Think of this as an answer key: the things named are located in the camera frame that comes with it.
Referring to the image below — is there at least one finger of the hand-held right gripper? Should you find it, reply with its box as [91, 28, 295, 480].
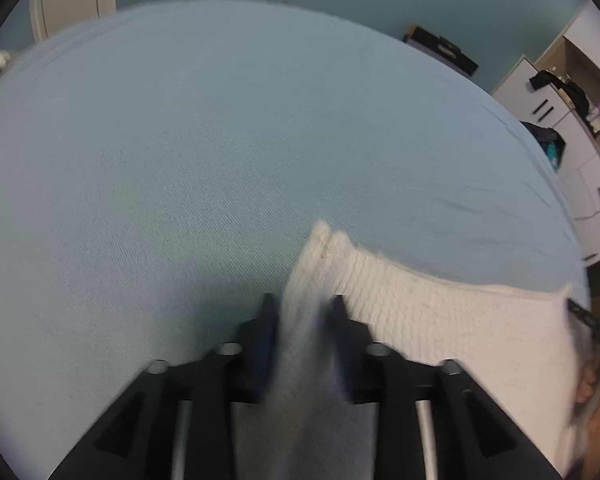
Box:
[564, 299, 600, 343]

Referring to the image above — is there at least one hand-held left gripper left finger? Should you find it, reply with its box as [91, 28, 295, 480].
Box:
[47, 292, 281, 480]

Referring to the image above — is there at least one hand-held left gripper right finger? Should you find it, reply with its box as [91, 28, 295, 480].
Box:
[330, 294, 563, 480]

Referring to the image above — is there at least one blue and white knit sweater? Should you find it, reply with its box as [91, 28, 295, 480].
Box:
[230, 220, 596, 480]

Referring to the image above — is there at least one white low cabinet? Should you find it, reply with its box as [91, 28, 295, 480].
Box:
[491, 55, 600, 261]

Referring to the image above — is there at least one dark bag with teal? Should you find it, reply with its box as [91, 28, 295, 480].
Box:
[521, 121, 566, 173]

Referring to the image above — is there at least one black cloth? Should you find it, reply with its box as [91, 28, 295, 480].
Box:
[528, 69, 591, 116]

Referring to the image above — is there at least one black box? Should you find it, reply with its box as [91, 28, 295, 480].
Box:
[402, 24, 479, 79]

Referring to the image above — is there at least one white wall cabinet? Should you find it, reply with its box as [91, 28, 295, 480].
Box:
[562, 0, 600, 91]

